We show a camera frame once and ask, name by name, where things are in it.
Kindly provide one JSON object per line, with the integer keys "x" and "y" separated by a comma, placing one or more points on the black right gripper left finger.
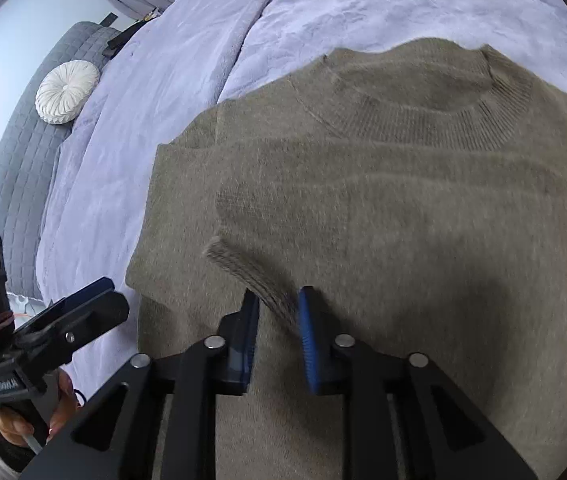
{"x": 239, "y": 329}

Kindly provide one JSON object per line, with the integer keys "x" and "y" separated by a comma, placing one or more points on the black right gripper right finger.
{"x": 318, "y": 328}

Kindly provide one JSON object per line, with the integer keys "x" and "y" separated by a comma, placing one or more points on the olive knit sweater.
{"x": 422, "y": 190}

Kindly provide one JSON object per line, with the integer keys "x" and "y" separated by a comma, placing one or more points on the person's left hand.
{"x": 16, "y": 426}

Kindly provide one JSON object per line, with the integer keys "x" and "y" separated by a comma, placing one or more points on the grey quilted headboard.
{"x": 28, "y": 152}

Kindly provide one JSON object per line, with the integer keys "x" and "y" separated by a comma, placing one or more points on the round white pleated cushion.
{"x": 65, "y": 90}

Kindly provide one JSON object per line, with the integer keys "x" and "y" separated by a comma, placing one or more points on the lavender fleece bed blanket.
{"x": 202, "y": 51}

